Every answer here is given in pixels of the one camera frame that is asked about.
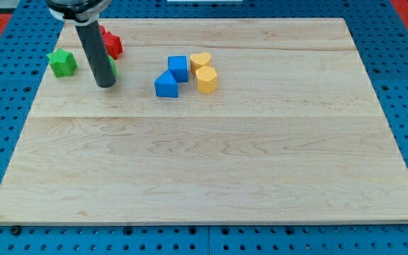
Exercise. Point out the blue triangle block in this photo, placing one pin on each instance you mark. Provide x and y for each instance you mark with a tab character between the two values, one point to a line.
166	85

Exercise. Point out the green star block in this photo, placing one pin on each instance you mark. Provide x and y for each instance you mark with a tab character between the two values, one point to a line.
62	63

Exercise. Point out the blue cube block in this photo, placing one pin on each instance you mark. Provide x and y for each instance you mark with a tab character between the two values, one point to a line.
178	66

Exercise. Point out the green circle block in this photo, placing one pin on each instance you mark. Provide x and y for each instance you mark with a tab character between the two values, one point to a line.
113	67

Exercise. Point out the yellow hexagon block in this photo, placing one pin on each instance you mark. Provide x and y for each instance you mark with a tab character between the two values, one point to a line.
206	79

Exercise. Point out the red star block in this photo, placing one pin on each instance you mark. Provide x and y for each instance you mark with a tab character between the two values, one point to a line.
113	44

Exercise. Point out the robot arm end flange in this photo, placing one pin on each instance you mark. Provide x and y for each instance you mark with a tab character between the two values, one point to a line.
78	12

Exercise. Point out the yellow heart block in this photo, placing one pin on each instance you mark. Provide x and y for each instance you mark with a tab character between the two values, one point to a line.
198	60

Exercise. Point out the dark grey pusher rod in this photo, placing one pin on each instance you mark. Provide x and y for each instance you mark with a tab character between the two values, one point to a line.
92	42

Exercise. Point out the red block behind rod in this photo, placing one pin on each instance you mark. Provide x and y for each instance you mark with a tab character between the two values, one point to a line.
102	29

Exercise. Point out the light wooden board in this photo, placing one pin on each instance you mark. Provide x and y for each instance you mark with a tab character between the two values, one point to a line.
294	133

